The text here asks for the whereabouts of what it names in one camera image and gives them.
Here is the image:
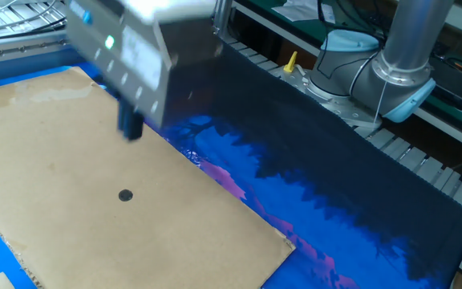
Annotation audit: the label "blue landscape print cloth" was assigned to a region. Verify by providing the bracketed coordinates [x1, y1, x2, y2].
[0, 34, 462, 289]

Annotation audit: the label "aluminium frame rail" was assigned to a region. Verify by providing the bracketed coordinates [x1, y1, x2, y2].
[0, 0, 234, 69]

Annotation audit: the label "white paper sheet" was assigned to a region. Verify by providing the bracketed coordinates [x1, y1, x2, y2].
[270, 0, 336, 24]

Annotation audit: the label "yellow plastic clip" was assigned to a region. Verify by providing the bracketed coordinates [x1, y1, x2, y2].
[282, 51, 298, 75]

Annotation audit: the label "silver metal gripper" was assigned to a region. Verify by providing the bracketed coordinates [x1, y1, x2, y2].
[64, 0, 221, 142]

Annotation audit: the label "silver robot mounting plate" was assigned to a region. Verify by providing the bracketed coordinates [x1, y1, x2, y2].
[278, 63, 383, 130]

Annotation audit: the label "black looped table cables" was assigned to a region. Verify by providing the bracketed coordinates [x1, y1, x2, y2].
[0, 0, 67, 41]

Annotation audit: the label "brown cardboard sheet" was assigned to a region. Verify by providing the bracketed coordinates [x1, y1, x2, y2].
[0, 66, 296, 289]

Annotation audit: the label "white zip tie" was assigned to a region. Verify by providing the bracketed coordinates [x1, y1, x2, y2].
[373, 51, 432, 124]

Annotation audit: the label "black flat case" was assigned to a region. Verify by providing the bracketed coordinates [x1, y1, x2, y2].
[427, 54, 462, 112]

